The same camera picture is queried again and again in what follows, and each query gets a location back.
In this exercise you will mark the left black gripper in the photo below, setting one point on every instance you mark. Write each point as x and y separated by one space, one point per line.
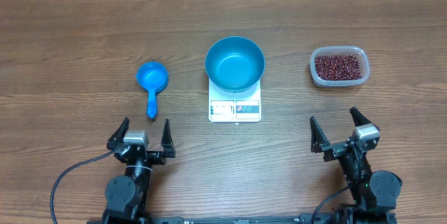
158 158

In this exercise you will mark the clear plastic food container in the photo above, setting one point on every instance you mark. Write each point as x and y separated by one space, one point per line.
340 50

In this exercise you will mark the white digital kitchen scale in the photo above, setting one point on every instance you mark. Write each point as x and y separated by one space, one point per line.
241 107

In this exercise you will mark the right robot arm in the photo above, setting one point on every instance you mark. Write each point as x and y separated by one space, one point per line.
374 193

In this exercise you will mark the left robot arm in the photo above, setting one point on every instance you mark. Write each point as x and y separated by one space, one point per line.
127 194

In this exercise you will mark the blue plastic measuring scoop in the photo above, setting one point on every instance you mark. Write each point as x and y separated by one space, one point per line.
153 77

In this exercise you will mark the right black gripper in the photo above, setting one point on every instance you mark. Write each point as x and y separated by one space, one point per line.
320 144

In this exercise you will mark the red adzuki beans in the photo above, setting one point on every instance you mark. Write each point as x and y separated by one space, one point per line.
337 67

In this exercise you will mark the blue metal bowl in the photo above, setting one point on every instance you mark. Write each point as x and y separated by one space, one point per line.
234 64

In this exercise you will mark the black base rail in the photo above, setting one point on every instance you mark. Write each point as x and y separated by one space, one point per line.
304 218

